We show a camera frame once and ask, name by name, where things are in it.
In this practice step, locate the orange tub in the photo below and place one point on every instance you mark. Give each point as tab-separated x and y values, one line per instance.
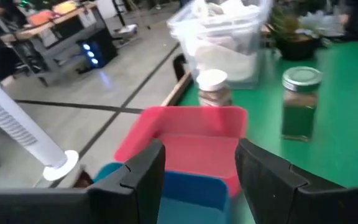
40	18

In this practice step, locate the pole stand grey base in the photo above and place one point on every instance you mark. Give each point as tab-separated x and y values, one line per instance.
126	29

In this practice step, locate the green succulent plant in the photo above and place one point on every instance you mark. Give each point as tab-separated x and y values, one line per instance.
286	23

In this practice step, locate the green table mat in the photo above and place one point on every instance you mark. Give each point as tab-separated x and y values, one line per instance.
346	124

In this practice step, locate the pink plastic bin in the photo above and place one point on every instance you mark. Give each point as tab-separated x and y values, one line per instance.
194	149

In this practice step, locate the clear plastic storage box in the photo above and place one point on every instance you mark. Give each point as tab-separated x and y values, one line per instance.
179	28

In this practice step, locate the teal plastic bin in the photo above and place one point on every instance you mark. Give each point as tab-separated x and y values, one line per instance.
194	199

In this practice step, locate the green-lid spice jar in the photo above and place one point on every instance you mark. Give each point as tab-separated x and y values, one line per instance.
298	118

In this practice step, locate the white-lid spice jar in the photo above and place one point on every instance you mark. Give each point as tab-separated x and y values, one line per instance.
211	81

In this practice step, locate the wooden top work table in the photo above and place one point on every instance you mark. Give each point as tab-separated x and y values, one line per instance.
51	34

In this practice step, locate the computer tower blue lights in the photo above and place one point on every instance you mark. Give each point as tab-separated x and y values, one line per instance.
102	46

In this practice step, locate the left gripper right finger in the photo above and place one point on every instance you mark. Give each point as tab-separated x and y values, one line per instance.
275	193

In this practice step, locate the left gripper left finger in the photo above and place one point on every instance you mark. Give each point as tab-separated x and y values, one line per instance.
135	193

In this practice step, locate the white tower fan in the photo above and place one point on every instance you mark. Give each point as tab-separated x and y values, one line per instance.
11	124

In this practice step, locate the yellow tub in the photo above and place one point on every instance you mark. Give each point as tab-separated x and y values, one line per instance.
64	7

